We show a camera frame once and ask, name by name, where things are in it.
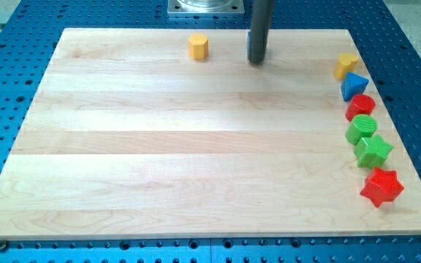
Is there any light wooden board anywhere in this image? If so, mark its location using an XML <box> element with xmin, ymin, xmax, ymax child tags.
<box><xmin>0</xmin><ymin>28</ymin><xmax>421</xmax><ymax>240</ymax></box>

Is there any blue triangle block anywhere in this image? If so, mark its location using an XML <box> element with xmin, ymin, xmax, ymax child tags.
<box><xmin>341</xmin><ymin>72</ymin><xmax>369</xmax><ymax>102</ymax></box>

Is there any yellow hexagon block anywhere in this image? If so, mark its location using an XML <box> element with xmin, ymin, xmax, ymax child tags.
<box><xmin>188</xmin><ymin>34</ymin><xmax>209</xmax><ymax>60</ymax></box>

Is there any yellow heart block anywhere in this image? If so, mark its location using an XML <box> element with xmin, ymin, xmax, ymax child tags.
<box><xmin>333</xmin><ymin>53</ymin><xmax>359</xmax><ymax>80</ymax></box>

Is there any green star block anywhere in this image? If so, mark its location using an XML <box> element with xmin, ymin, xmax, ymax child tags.
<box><xmin>354</xmin><ymin>134</ymin><xmax>393</xmax><ymax>169</ymax></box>

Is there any green cylinder block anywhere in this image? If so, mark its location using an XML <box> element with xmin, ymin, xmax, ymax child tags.
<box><xmin>345</xmin><ymin>114</ymin><xmax>377</xmax><ymax>145</ymax></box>

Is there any blue perforated metal table plate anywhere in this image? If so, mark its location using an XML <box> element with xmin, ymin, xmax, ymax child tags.
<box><xmin>0</xmin><ymin>0</ymin><xmax>421</xmax><ymax>263</ymax></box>

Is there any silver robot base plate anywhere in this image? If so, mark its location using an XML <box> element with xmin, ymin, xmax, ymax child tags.
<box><xmin>167</xmin><ymin>0</ymin><xmax>245</xmax><ymax>15</ymax></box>

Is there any red cylinder block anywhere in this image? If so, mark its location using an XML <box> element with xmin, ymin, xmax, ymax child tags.
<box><xmin>345</xmin><ymin>94</ymin><xmax>376</xmax><ymax>121</ymax></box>

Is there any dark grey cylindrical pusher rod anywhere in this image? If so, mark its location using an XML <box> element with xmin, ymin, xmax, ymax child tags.
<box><xmin>246</xmin><ymin>0</ymin><xmax>275</xmax><ymax>65</ymax></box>

